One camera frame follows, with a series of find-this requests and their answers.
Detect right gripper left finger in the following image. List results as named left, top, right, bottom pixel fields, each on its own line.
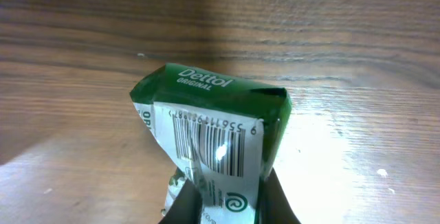
left=159, top=180, right=203, bottom=224

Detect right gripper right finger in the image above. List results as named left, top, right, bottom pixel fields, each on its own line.
left=256, top=169, right=300, bottom=224

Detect green white soap box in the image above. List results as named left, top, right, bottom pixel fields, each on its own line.
left=130, top=63, right=292, bottom=223

